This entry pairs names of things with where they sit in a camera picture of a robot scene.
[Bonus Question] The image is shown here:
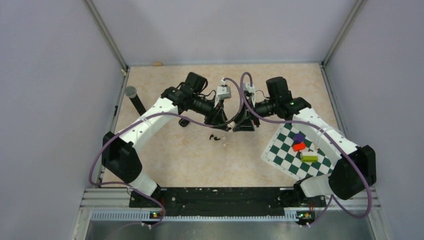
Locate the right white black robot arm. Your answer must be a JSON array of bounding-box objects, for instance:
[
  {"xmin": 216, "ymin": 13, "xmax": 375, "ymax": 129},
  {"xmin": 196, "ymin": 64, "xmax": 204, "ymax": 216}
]
[{"xmin": 239, "ymin": 76, "xmax": 377, "ymax": 206}]

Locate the green white chessboard mat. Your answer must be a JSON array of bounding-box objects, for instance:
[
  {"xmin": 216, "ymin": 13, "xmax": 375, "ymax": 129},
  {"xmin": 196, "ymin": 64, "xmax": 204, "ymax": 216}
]
[{"xmin": 260, "ymin": 124, "xmax": 334, "ymax": 180}]

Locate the purple block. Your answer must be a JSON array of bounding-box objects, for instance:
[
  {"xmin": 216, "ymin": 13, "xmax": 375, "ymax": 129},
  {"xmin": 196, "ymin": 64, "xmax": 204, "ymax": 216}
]
[{"xmin": 292, "ymin": 132, "xmax": 305, "ymax": 144}]

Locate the black microphone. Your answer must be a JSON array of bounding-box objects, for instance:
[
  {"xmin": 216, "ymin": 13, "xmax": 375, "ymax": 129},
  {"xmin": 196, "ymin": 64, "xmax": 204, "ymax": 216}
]
[{"xmin": 124, "ymin": 86, "xmax": 147, "ymax": 116}]

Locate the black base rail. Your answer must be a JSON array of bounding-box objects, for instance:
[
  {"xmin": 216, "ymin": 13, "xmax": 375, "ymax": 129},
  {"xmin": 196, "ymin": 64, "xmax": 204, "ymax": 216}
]
[{"xmin": 129, "ymin": 187, "xmax": 326, "ymax": 217}]

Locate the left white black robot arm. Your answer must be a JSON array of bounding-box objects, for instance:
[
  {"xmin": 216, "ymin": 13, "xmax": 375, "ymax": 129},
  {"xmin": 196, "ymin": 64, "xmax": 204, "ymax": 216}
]
[{"xmin": 101, "ymin": 72, "xmax": 231, "ymax": 207}]

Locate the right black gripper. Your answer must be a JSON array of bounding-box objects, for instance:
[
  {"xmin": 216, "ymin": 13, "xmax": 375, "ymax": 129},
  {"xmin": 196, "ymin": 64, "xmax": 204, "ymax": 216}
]
[{"xmin": 232, "ymin": 95, "xmax": 279, "ymax": 132}]

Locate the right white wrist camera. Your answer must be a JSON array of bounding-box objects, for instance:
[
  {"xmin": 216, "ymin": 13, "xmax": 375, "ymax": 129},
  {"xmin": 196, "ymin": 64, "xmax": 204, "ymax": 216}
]
[{"xmin": 243, "ymin": 82, "xmax": 256, "ymax": 107}]

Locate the small wooden piece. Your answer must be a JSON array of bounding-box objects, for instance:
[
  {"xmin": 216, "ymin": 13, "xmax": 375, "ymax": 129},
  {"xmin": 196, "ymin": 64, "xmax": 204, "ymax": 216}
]
[{"xmin": 152, "ymin": 61, "xmax": 163, "ymax": 67}]

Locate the black earbud charging case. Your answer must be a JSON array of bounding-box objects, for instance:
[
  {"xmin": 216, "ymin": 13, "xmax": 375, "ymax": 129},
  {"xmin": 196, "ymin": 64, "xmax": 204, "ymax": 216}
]
[{"xmin": 178, "ymin": 118, "xmax": 190, "ymax": 128}]

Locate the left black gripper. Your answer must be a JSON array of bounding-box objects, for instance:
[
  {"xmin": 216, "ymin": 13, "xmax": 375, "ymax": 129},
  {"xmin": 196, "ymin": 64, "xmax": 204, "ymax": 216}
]
[{"xmin": 191, "ymin": 93, "xmax": 229, "ymax": 131}]

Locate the red block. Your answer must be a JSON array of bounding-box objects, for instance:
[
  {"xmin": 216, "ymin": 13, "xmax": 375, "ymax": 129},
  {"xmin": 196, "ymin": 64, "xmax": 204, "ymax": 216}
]
[{"xmin": 292, "ymin": 142, "xmax": 307, "ymax": 152}]

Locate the green white block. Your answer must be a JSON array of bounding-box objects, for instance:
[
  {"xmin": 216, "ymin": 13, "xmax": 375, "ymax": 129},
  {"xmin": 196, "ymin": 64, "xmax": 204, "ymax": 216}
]
[{"xmin": 300, "ymin": 150, "xmax": 319, "ymax": 163}]

